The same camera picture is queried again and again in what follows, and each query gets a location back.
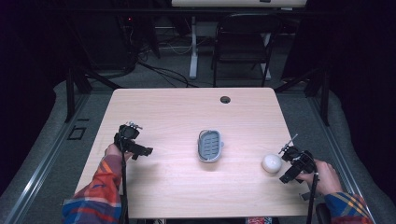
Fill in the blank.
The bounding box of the person's left hand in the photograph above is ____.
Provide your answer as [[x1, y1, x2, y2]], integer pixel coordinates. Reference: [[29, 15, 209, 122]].
[[104, 143, 134, 161]]

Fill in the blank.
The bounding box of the black folding chair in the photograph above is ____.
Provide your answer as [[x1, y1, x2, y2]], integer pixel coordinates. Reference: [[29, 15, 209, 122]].
[[211, 13, 283, 89]]

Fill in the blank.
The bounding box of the dark computer tower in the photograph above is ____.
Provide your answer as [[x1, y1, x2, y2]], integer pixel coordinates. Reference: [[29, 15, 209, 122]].
[[74, 8, 138, 71]]

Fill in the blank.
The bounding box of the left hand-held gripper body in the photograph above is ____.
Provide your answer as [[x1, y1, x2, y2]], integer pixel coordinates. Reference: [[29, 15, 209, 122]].
[[113, 121, 144, 154]]

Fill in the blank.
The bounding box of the right arm plaid sleeve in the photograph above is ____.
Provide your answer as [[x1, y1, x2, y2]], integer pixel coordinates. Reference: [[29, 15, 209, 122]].
[[307, 95, 378, 224]]

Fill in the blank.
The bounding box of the red patterned cloth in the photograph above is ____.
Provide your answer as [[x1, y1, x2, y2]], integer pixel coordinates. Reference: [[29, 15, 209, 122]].
[[245, 217, 274, 224]]

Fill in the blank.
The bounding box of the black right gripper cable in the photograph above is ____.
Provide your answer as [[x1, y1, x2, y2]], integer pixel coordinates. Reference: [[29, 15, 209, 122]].
[[305, 172, 320, 224]]

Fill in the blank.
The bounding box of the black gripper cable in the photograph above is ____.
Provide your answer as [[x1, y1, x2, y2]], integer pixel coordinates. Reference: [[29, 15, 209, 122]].
[[305, 172, 320, 224], [119, 148, 130, 224]]

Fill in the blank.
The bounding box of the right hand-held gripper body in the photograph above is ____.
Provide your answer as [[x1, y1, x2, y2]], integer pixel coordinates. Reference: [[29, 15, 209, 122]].
[[277, 133, 318, 175]]

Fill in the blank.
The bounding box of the black floor socket frame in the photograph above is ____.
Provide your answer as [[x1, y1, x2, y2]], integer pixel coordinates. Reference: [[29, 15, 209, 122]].
[[66, 125, 88, 141]]

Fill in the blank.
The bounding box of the white desk top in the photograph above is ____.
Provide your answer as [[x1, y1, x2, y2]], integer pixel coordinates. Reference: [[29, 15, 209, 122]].
[[171, 0, 308, 8]]

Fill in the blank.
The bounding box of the grey soap dish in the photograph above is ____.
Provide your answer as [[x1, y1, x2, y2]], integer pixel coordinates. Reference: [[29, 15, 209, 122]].
[[197, 129, 225, 163]]

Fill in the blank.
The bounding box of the aluminium floor rail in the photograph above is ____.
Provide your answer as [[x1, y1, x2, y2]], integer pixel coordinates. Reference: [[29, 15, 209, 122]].
[[2, 92, 92, 224]]

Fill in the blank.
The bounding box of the white desk leg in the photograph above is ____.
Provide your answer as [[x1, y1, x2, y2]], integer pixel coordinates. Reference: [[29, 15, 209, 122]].
[[262, 32, 273, 81], [189, 16, 200, 80]]

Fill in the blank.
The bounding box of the black metal stand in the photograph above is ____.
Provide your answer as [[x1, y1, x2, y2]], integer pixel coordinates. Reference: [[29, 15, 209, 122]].
[[63, 65, 123, 124], [274, 65, 332, 127]]

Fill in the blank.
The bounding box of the black floor cable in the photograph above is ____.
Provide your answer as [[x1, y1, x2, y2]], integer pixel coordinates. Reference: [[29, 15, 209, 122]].
[[135, 58, 200, 89]]

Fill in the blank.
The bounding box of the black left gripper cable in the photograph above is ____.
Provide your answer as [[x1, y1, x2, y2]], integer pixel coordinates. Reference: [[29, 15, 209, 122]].
[[119, 148, 130, 224]]

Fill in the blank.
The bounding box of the white round soap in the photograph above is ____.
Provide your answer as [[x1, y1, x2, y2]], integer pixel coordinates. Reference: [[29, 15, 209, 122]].
[[262, 153, 283, 175]]

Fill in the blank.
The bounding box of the person's right hand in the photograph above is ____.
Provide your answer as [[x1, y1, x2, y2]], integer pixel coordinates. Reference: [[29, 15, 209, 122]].
[[294, 159, 344, 197]]

